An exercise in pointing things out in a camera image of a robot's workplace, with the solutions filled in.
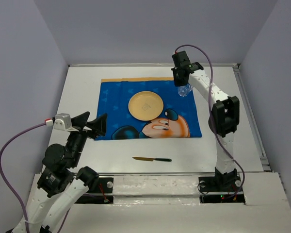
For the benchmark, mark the blue cartoon placemat cloth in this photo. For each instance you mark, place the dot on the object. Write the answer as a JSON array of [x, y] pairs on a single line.
[[178, 119]]

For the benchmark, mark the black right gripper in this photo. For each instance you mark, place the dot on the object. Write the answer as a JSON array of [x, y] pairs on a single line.
[[177, 82]]

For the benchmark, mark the clear plastic drinking glass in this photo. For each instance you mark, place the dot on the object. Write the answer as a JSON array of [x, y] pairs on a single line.
[[184, 90]]

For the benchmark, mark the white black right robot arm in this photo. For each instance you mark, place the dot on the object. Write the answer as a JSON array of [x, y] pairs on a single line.
[[224, 111]]

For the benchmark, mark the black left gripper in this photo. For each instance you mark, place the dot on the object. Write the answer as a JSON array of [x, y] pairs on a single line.
[[99, 124]]

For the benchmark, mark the gold knife green handle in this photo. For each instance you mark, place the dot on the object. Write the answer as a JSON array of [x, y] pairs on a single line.
[[152, 159]]

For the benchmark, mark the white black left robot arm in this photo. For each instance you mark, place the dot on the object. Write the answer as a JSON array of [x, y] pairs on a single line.
[[58, 188]]

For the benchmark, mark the white front cover board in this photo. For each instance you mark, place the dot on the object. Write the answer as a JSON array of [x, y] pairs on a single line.
[[172, 204]]

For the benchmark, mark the beige round plate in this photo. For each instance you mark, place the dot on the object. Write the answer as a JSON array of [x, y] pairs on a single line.
[[145, 105]]

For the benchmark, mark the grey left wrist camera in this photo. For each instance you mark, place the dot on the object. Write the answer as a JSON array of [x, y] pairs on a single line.
[[60, 122]]

